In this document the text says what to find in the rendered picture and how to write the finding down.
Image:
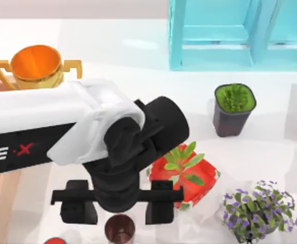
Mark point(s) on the red pot with green plant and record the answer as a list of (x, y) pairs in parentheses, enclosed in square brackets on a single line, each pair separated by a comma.
[(202, 180)]

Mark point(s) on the gold trophy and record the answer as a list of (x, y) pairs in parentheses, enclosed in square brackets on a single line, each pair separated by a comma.
[(36, 67)]

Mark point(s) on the red round object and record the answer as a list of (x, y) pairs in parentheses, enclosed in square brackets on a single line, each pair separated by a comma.
[(55, 241)]

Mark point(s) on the light blue rack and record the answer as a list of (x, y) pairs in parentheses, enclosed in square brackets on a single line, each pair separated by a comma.
[(214, 33)]

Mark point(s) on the purple flowering plant in pot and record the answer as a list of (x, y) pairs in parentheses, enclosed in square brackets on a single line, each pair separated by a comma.
[(259, 211)]

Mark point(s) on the dark pot with green grass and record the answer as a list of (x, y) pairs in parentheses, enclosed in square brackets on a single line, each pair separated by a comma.
[(233, 111)]

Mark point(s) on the brown cup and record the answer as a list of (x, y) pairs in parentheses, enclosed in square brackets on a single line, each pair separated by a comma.
[(120, 230)]

